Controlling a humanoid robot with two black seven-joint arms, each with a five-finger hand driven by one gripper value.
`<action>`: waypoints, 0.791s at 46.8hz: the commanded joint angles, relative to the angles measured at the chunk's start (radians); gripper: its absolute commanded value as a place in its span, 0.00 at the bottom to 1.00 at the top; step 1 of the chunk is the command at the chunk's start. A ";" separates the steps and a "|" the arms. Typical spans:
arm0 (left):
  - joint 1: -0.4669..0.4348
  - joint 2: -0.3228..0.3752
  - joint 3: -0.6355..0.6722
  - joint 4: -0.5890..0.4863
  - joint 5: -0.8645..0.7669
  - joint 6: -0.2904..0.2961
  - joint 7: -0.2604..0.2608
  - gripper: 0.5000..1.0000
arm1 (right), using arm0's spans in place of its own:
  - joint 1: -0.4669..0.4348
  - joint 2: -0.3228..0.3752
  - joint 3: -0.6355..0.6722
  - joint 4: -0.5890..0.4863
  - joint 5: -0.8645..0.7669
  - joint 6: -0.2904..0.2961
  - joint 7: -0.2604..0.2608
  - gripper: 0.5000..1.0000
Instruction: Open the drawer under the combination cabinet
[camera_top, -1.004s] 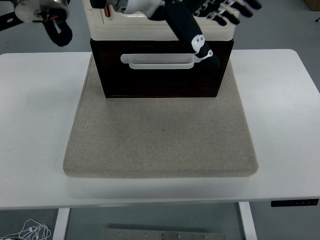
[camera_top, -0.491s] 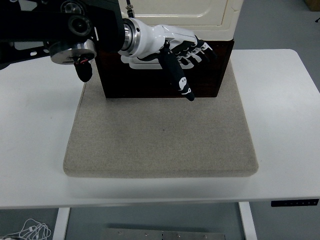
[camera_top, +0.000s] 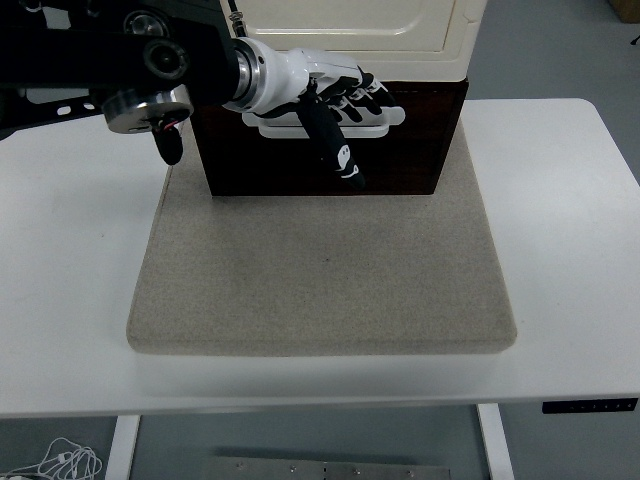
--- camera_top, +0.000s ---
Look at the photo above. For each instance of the beige felt mat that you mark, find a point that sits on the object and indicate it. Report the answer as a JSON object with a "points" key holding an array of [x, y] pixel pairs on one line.
{"points": [[320, 275]]}

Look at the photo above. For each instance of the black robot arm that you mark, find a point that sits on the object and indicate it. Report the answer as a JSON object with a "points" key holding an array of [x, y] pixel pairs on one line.
{"points": [[100, 55]]}

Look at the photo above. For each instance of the dark wooden drawer case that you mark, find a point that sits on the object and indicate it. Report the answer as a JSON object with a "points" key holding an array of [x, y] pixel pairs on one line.
{"points": [[464, 95]]}

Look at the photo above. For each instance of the white table leg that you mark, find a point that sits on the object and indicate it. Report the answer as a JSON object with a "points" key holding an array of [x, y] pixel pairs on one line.
{"points": [[497, 445], [122, 450]]}

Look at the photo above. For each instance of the dark wooden drawer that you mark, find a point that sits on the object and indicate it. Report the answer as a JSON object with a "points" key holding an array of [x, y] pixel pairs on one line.
{"points": [[410, 160]]}

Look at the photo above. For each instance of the brown cardboard box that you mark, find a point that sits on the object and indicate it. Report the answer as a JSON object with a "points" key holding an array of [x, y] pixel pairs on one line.
{"points": [[627, 9]]}

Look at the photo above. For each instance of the black table control panel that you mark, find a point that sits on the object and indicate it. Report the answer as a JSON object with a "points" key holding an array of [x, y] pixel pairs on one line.
{"points": [[590, 405]]}

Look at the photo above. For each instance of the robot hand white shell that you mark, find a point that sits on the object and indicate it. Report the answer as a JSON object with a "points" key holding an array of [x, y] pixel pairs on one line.
{"points": [[280, 75]]}

